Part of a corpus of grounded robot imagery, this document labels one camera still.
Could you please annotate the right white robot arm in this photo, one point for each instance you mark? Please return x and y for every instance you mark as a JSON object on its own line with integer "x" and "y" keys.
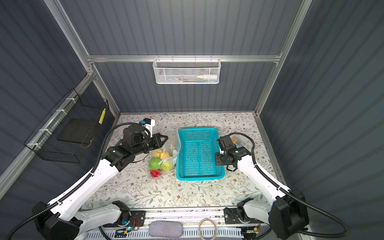
{"x": 284, "y": 214}

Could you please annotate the grey fabric pouch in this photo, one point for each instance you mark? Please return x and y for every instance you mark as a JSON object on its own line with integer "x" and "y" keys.
{"x": 166, "y": 229}

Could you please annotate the black wire basket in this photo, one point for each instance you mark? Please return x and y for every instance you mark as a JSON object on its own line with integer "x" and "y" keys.
{"x": 43, "y": 142}

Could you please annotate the black pad in basket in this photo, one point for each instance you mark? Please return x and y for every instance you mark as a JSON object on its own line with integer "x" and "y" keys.
{"x": 79, "y": 131}

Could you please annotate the white wire mesh basket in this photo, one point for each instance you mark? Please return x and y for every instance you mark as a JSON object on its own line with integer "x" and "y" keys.
{"x": 187, "y": 73}

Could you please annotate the clear zip top bag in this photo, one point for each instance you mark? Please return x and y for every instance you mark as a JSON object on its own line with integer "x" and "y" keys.
{"x": 172, "y": 146}

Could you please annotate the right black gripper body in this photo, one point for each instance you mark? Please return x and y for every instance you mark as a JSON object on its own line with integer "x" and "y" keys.
{"x": 220, "y": 158}

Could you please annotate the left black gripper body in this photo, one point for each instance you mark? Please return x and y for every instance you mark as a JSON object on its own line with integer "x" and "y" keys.
{"x": 148, "y": 144}

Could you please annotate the yellow pear toy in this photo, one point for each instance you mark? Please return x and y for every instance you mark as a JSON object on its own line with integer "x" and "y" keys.
{"x": 165, "y": 155}

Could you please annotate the green pear toy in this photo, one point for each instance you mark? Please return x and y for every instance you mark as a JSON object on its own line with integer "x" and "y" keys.
{"x": 167, "y": 166}

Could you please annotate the clear box of markers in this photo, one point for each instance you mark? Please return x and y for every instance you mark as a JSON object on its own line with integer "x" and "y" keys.
{"x": 237, "y": 142}

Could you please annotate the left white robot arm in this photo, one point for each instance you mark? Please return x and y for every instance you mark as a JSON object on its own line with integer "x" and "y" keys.
{"x": 61, "y": 219}

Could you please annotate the teal plastic basket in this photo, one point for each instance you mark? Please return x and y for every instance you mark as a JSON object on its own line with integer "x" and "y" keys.
{"x": 196, "y": 160}

